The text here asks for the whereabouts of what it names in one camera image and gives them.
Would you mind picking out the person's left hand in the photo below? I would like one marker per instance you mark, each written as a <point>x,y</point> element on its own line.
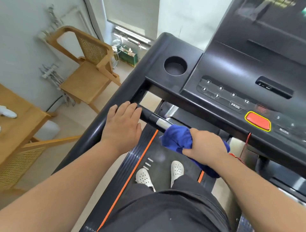
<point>122,129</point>

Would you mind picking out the person's right hand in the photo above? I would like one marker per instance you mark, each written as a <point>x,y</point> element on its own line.
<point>208,148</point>

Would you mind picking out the blue cleaning cloth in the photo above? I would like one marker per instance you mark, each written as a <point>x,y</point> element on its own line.
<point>177,136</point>

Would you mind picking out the black treadmill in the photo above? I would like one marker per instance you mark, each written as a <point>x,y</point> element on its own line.
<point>227,67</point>

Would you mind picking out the person's right forearm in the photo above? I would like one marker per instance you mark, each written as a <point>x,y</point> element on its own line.
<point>263,198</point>

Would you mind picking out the person's left forearm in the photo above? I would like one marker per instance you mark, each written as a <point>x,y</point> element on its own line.
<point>55,193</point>

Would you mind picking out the person's right white clog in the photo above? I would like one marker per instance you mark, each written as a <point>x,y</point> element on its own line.
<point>177,169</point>

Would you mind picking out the person's white clog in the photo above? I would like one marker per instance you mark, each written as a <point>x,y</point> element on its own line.
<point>177,169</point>
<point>143,178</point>

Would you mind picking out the person's left white clog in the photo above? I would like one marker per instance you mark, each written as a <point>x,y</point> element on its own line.
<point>143,178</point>

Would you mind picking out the person's black shorts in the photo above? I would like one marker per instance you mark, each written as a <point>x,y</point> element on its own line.
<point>167,210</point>

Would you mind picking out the wooden rattan chair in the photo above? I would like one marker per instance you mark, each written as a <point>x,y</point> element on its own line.
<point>83,83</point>

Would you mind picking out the green gift bag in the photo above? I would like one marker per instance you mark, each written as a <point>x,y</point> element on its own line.
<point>128,56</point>

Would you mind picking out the white pipe manifold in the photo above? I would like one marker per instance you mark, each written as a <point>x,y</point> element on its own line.
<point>51,73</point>

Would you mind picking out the metal window track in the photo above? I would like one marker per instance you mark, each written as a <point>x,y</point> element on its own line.
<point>131,35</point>

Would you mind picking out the wooden table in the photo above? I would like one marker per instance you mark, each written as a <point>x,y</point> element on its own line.
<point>19,133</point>

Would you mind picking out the small white handheld device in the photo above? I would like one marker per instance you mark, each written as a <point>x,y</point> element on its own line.
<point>8,112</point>

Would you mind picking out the white wall heating pipes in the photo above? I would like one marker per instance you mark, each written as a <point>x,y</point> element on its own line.
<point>53,21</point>

